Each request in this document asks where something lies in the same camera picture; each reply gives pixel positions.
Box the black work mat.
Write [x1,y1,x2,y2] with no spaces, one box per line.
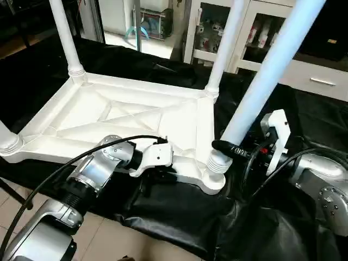
[0,35,348,261]

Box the white plastic table top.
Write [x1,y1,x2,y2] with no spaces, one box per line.
[0,73,227,196]

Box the white drawer unit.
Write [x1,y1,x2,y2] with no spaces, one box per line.
[279,57,348,102]

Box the white glass-door cabinet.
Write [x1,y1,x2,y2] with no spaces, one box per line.
[184,0,306,74]

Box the black box yellow label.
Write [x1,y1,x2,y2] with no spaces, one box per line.
[298,0,348,62]

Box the teal storage box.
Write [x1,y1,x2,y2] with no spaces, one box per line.
[126,8,174,42]

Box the black metal stand leg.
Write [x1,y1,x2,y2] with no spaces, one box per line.
[0,177,34,212]

